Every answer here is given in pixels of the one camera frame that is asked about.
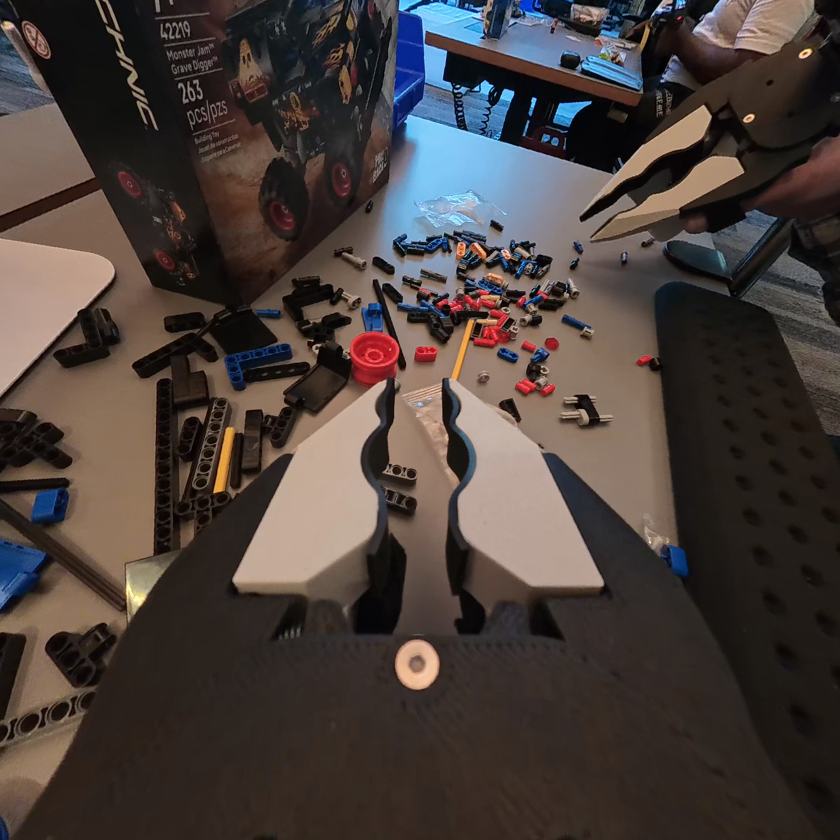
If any clear empty plastic bag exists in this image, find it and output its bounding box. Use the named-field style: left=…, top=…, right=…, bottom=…
left=415, top=190, right=506, bottom=227

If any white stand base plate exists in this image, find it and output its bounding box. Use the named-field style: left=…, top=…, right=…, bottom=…
left=0, top=238, right=116, bottom=395

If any toy truck box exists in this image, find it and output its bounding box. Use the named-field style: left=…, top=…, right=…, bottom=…
left=10, top=0, right=400, bottom=306

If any short yellow axle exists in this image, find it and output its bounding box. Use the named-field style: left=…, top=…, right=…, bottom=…
left=213, top=427, right=236, bottom=494

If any long black axle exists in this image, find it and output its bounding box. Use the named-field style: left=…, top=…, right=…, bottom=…
left=373, top=279, right=408, bottom=368

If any pile of small building pieces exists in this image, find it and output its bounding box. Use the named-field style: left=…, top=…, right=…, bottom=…
left=392, top=230, right=598, bottom=349

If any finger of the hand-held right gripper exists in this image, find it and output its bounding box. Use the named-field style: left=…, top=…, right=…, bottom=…
left=579, top=105, right=714, bottom=224
left=589, top=155, right=747, bottom=244

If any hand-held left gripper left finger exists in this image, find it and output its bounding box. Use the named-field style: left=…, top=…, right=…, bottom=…
left=231, top=377, right=408, bottom=634

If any clear plastic bag with parts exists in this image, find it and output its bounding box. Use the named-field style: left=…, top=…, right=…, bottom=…
left=402, top=382, right=460, bottom=460

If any dark brown long axle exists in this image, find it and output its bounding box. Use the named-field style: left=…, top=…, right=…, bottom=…
left=0, top=499, right=127, bottom=611

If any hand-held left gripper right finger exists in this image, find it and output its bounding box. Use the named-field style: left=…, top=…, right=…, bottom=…
left=441, top=377, right=606, bottom=634

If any grey pin assembly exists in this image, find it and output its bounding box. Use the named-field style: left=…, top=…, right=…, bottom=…
left=560, top=394, right=614, bottom=427

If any grey long beam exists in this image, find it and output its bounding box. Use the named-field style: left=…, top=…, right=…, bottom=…
left=0, top=689, right=99, bottom=746

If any red chair back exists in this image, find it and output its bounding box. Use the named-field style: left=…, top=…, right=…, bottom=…
left=521, top=125, right=568, bottom=158

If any red wheel hub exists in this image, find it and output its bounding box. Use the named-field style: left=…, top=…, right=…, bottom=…
left=350, top=331, right=401, bottom=386

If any blue and red panel piece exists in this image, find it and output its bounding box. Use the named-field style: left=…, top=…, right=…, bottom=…
left=0, top=538, right=48, bottom=611

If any blue tray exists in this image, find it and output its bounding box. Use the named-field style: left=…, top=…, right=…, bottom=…
left=394, top=10, right=426, bottom=122

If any person's right hand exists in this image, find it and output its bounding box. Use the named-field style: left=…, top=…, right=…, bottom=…
left=682, top=134, right=840, bottom=235

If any blue angled beam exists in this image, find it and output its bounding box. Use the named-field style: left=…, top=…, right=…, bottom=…
left=224, top=344, right=293, bottom=391

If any pile of large black beams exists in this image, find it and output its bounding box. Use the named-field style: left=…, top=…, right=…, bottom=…
left=0, top=276, right=421, bottom=742

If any background wooden desk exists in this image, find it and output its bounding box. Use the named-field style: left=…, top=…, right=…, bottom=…
left=425, top=0, right=644, bottom=106

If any black dimpled panel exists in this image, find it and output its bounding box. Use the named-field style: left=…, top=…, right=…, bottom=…
left=655, top=282, right=840, bottom=840

